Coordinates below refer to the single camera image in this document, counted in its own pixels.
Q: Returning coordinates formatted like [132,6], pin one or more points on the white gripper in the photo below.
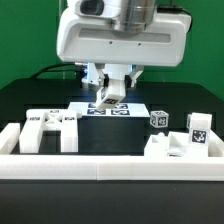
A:
[135,32]

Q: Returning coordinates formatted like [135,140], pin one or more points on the white chair seat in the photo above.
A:
[178,145]

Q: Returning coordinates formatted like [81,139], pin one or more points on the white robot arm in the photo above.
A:
[122,32]

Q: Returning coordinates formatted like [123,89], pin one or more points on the white marker sheet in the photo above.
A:
[120,110]

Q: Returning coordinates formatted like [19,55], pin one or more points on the white tagged cube near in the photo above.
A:
[159,119]

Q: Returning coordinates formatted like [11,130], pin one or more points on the white chair back frame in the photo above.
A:
[39,121]

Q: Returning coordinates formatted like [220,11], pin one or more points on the white U-shaped obstacle frame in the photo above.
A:
[59,167]

